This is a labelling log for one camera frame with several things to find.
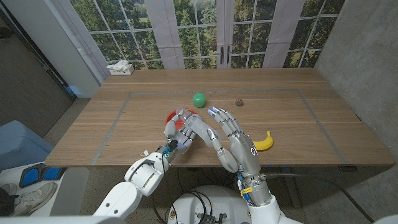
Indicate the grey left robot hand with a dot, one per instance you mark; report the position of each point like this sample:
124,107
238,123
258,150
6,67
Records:
183,138

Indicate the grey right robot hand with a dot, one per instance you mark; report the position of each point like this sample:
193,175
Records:
242,149

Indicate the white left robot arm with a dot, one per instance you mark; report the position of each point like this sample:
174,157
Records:
136,183

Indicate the yellow toy banana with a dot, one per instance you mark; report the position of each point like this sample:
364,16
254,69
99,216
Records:
264,144

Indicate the red plastic bowl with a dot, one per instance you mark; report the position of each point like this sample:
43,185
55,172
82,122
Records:
170,115

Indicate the green toy apple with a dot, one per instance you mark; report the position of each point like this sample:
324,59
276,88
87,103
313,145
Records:
199,100

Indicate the small brown ball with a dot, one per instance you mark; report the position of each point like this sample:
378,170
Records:
239,102

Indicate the grey table leg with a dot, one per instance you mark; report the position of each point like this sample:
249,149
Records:
292,193

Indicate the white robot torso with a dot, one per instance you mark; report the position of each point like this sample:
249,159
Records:
192,205

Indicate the white tissue box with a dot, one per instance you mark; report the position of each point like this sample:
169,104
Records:
122,70

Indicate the printed window backdrop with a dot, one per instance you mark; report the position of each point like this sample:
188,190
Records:
199,31

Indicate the blue and black foot pedal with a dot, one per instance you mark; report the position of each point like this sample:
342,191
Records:
31,175

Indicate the grey sneaker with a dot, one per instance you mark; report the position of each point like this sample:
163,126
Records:
34,197
9,188

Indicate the blue plastic bin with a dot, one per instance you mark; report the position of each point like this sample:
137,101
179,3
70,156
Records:
21,146

